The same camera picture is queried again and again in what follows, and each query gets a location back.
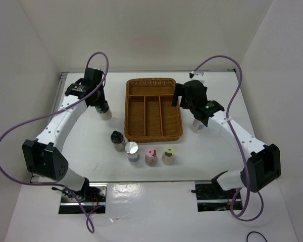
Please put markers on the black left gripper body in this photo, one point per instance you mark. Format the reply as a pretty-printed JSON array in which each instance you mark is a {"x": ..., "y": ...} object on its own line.
[{"x": 100, "y": 98}]

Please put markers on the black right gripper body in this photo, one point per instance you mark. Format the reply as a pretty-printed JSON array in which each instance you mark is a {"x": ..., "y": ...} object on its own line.
[{"x": 186, "y": 103}]

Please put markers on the silver-capped white spice bottle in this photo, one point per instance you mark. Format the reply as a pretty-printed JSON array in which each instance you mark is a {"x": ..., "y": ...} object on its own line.
[{"x": 197, "y": 126}]

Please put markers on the black-capped white spice bottle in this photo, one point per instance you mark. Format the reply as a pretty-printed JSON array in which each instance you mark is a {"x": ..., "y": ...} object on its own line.
[{"x": 104, "y": 112}]

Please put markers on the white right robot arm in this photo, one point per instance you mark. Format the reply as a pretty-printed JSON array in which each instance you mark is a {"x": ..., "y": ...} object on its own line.
[{"x": 262, "y": 161}]

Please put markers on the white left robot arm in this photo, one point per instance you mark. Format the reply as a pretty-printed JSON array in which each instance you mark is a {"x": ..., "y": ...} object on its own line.
[{"x": 43, "y": 155}]

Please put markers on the brown wicker divided tray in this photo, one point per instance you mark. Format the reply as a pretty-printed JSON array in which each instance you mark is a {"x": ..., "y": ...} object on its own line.
[{"x": 149, "y": 114}]

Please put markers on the black-capped brown spice bottle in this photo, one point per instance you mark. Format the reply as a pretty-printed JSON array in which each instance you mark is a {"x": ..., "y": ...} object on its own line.
[{"x": 118, "y": 141}]

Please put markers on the yellow-capped spice bottle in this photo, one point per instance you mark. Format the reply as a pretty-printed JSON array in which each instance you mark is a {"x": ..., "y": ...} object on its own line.
[{"x": 168, "y": 155}]

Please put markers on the pink-capped spice bottle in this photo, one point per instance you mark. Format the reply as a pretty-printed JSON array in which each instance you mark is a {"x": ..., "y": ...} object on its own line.
[{"x": 151, "y": 157}]

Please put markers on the silver-capped blue-label bottle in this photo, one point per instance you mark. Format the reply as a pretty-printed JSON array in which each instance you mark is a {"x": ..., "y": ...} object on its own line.
[{"x": 132, "y": 151}]

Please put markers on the aluminium table edge rail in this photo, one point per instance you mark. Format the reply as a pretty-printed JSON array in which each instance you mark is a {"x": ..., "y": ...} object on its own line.
[{"x": 63, "y": 76}]

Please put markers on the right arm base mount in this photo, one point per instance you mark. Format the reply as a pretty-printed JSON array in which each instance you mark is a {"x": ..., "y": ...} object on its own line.
[{"x": 209, "y": 198}]

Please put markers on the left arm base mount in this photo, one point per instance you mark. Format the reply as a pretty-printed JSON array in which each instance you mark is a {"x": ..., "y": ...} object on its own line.
[{"x": 95, "y": 202}]

